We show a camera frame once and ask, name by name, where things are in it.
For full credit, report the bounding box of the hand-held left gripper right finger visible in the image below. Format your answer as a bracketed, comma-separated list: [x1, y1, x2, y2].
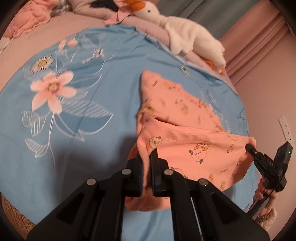
[150, 149, 270, 241]

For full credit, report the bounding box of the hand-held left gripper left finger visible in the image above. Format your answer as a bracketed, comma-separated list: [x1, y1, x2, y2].
[26, 153, 144, 241]

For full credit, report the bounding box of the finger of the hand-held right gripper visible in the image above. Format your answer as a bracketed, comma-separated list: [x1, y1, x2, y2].
[245, 143, 263, 163]

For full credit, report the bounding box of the pink cartoon print garment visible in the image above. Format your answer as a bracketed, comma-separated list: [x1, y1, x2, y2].
[125, 71, 257, 212]

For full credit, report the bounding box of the person's right forearm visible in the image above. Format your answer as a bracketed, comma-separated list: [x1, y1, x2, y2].
[254, 207, 278, 231]

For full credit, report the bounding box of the person's right hand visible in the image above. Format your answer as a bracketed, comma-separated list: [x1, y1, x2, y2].
[253, 176, 278, 216]

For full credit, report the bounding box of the white power strip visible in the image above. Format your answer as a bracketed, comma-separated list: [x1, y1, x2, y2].
[278, 115, 292, 142]

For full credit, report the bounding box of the blue floral duvet cover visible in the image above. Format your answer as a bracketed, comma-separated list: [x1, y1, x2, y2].
[0, 24, 260, 241]

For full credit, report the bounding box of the pink curtain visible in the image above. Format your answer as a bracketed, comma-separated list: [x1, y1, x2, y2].
[218, 9, 296, 87]

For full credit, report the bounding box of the brown woven mat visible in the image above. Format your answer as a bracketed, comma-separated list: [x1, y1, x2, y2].
[0, 193, 36, 240]

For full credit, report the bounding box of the white goose plush toy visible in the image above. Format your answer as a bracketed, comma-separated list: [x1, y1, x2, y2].
[122, 0, 227, 75]

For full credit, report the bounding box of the lilac pillow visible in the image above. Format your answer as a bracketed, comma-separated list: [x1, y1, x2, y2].
[120, 14, 222, 75]

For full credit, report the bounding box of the pink cloth with navy bow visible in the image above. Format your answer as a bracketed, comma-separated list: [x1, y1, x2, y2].
[90, 0, 132, 25]

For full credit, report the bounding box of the pink ruffled cloth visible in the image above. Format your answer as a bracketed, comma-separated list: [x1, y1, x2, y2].
[3, 0, 64, 39]

